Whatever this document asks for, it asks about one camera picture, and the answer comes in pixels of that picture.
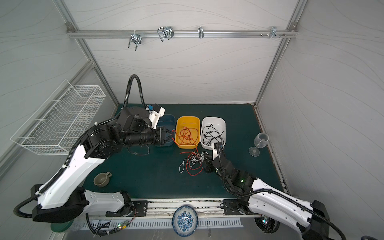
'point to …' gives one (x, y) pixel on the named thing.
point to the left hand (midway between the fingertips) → (171, 135)
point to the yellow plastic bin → (190, 122)
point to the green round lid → (59, 227)
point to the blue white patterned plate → (185, 221)
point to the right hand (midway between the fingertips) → (204, 156)
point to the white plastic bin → (219, 123)
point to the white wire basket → (54, 126)
